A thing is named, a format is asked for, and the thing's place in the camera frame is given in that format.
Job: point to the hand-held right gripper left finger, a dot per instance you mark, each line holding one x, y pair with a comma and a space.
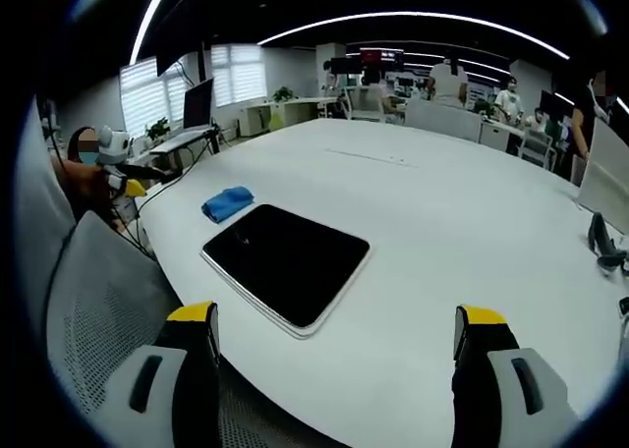
196, 394

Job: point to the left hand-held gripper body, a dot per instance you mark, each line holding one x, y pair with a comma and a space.
114, 146

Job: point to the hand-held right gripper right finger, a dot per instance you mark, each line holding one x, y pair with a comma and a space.
479, 399

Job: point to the blue cleaning cloth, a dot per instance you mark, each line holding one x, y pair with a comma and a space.
228, 202

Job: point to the black mirror with white frame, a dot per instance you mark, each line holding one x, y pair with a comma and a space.
287, 266

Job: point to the blue face mask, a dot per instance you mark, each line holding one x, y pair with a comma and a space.
88, 158

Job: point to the potted green plant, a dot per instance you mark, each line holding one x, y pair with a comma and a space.
158, 128
283, 94

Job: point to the window with white blinds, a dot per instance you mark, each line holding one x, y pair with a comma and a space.
241, 74
147, 99

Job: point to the white standing desk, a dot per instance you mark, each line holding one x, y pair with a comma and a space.
179, 141

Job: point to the grey mesh office chair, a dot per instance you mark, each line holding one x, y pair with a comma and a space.
41, 197
108, 300

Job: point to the black computer monitor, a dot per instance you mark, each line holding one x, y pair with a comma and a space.
197, 105

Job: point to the black hanging screen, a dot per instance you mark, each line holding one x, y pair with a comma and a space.
177, 62

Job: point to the curved ceiling light strip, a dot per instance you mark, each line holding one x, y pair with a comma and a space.
147, 20
417, 15

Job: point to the white low counter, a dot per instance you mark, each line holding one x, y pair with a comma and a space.
290, 111

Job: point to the white office chair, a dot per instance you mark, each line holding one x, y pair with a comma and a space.
364, 105
538, 148

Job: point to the white panel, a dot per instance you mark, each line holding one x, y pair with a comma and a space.
607, 173

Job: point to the red display screen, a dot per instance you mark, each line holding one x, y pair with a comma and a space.
382, 59

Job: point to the white desk partition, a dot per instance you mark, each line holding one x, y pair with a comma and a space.
442, 119

